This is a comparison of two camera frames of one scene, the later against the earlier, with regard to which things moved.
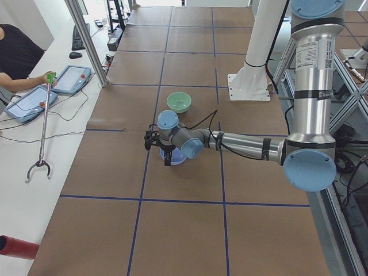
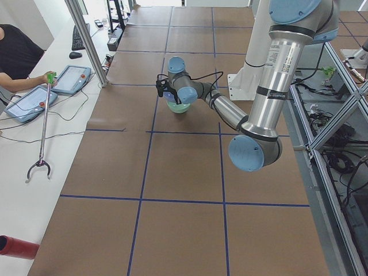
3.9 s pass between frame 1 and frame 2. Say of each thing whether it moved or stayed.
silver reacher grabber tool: stayed
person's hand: stayed
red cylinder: stayed
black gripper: moved
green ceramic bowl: stayed
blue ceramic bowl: moved
